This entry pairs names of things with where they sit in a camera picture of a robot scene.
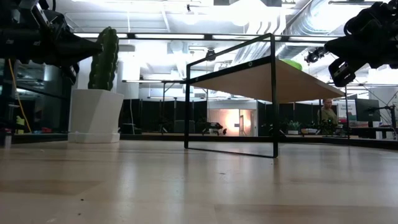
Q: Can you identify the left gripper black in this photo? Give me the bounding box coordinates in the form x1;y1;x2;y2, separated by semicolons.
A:
30;6;103;85

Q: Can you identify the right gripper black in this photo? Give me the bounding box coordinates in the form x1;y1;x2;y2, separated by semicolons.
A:
324;27;389;88

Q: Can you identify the translucent green plastic plate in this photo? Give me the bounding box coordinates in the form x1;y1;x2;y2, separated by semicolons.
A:
280;58;303;72

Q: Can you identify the green cactus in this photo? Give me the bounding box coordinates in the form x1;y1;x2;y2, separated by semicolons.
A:
88;26;120;91

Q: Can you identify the black background monitor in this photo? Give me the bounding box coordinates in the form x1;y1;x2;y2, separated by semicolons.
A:
355;98;382;123

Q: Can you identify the white faceted plant pot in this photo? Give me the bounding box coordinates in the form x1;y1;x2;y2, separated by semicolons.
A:
67;89;124;144

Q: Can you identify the person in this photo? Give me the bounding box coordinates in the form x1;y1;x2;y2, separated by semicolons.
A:
317;98;339;132

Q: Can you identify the small potted plant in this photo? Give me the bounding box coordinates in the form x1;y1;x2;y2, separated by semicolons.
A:
287;120;301;135

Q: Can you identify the black overhead light bar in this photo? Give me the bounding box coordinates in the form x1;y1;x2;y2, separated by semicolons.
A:
73;30;346;44

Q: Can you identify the black hanging camera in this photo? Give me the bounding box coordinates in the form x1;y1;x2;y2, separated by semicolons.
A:
205;48;218;62
304;46;327;65

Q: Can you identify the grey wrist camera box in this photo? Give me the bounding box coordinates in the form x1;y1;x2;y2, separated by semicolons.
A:
17;0;52;29

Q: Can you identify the yellow cable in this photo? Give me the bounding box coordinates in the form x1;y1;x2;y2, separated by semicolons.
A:
7;58;32;134

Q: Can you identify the wooden shelf with black frame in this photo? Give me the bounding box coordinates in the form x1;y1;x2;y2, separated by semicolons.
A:
183;32;349;159

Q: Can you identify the black aluminium rig frame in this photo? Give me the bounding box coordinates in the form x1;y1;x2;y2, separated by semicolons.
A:
0;133;398;151

